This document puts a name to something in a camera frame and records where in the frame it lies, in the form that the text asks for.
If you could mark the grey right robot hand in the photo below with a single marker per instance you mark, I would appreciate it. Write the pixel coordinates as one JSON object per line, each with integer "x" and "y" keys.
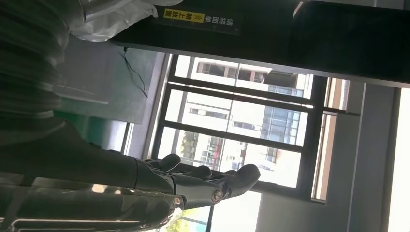
{"x": 80, "y": 179}

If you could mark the yellow warning label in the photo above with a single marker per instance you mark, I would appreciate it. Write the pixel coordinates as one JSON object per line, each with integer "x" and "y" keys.
{"x": 184, "y": 15}

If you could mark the dark window frame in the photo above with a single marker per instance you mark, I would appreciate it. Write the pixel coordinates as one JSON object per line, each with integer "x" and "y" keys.
{"x": 237, "y": 136}

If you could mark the ribbed grey right arm sleeve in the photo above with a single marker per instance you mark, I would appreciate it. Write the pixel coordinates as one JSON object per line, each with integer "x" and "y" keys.
{"x": 25, "y": 64}

